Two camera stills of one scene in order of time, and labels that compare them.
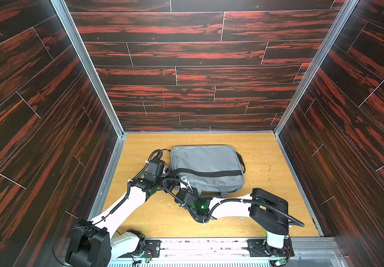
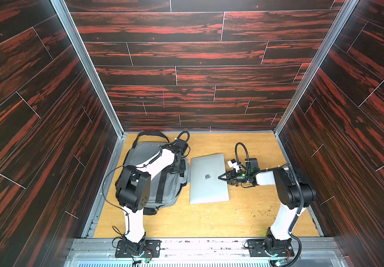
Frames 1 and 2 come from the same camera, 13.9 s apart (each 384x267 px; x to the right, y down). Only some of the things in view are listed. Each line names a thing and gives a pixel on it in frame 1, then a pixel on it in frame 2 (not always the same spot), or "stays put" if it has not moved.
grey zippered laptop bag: x=212 y=169 to x=166 y=187
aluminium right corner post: x=347 y=9 stays put
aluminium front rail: x=235 y=252 stays put
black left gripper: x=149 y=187 to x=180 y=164
